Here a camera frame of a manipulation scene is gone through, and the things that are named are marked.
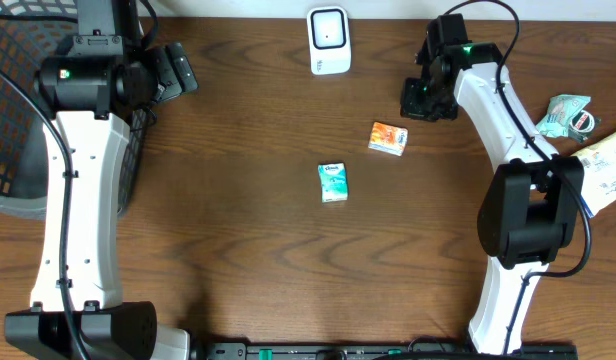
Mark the grey plastic mesh basket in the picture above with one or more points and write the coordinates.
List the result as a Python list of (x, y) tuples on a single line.
[(31, 31)]

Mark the teal snack packet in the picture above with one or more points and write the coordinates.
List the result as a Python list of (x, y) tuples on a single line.
[(561, 109)]

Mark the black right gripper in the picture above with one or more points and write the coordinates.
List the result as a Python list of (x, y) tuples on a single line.
[(409, 103)]

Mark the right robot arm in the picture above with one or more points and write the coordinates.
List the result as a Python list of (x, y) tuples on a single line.
[(534, 200)]

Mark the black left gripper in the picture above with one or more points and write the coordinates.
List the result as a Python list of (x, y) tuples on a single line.
[(177, 73)]

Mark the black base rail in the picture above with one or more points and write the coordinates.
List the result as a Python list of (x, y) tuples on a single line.
[(423, 349)]

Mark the small orange carton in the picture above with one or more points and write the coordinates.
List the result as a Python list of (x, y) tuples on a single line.
[(388, 139)]

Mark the light blue tissue pack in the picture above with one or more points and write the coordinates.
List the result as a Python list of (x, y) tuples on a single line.
[(333, 180)]

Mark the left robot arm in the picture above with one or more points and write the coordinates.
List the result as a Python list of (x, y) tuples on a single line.
[(86, 100)]

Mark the large yellow snack bag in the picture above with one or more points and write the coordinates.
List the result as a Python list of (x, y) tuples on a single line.
[(599, 186)]

